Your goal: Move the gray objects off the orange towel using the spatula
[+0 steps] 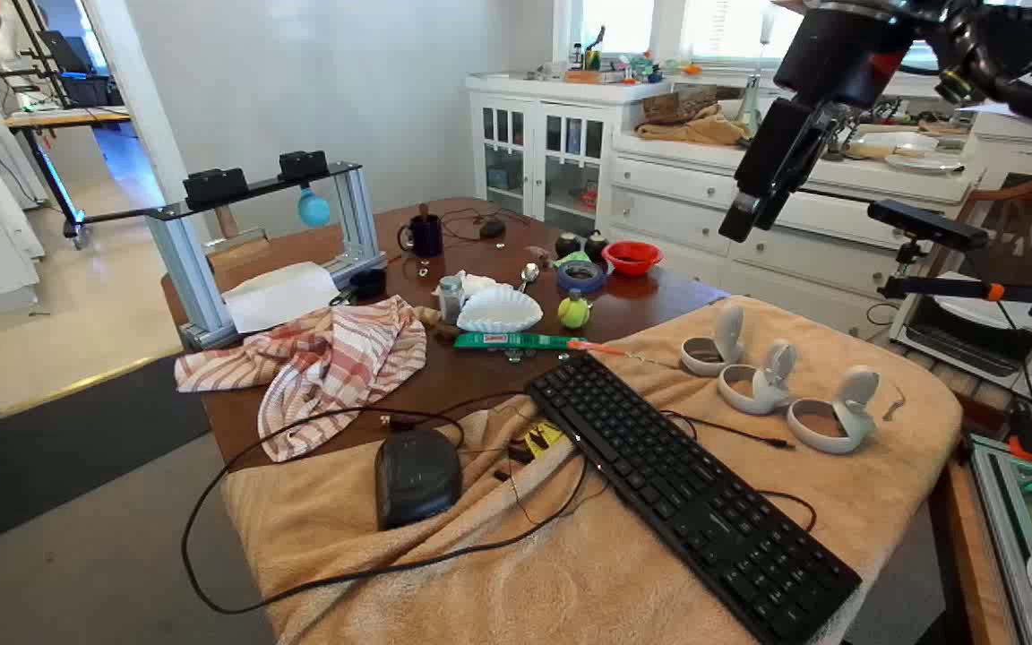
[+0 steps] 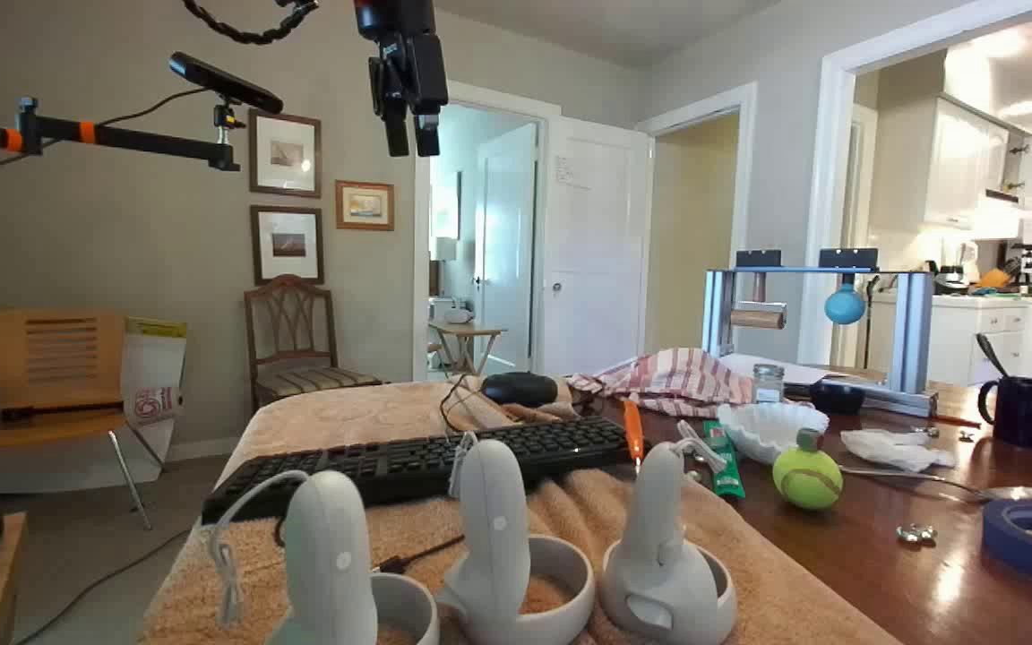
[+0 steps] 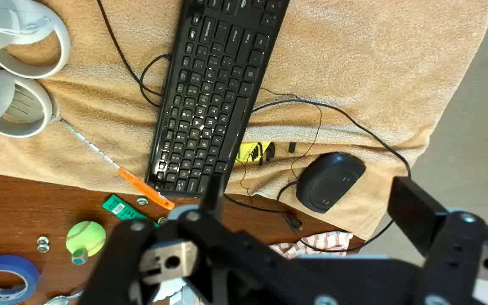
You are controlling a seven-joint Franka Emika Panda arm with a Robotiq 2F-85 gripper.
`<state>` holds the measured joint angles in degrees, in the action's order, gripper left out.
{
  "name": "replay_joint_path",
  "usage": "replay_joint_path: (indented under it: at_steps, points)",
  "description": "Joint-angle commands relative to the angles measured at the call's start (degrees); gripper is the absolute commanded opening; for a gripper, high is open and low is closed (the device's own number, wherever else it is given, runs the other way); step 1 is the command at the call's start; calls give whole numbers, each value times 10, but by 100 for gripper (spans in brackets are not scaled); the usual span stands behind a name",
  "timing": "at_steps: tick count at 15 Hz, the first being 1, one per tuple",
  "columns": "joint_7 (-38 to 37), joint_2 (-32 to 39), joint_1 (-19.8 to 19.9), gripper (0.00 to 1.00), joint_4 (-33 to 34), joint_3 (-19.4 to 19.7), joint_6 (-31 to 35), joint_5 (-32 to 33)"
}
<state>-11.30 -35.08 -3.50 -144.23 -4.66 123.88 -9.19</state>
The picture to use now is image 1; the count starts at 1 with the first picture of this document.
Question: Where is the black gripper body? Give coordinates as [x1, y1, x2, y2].
[722, 99, 847, 240]

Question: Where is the gray vr controller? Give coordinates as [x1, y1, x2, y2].
[683, 304, 746, 375]
[716, 342, 797, 416]
[790, 366, 877, 454]

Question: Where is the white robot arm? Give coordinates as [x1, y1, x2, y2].
[722, 0, 1032, 240]

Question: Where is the red bowl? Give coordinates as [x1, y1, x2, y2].
[603, 240, 665, 279]

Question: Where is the white cabinet with glass doors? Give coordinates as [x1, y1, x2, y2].
[468, 74, 655, 233]

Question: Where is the green tennis ball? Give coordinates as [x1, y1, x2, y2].
[557, 298, 591, 330]

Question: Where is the white scalloped dish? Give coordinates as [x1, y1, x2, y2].
[456, 286, 543, 335]

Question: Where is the black mug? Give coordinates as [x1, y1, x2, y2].
[397, 209, 445, 259]

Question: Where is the green toothpaste tube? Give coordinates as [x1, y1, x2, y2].
[453, 330, 586, 354]

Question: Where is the black computer keyboard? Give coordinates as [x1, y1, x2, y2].
[529, 354, 861, 645]

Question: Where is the blue balloon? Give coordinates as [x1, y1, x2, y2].
[298, 189, 335, 231]

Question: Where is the black computer mouse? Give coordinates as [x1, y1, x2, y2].
[377, 427, 462, 531]

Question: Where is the red white striped cloth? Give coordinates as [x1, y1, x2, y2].
[173, 298, 427, 464]

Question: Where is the black camera on boom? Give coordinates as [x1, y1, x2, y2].
[867, 201, 1032, 317]

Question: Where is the black mouse cable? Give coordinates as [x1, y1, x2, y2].
[179, 402, 591, 619]

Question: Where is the aluminium camera stand frame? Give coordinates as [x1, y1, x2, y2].
[146, 152, 385, 348]

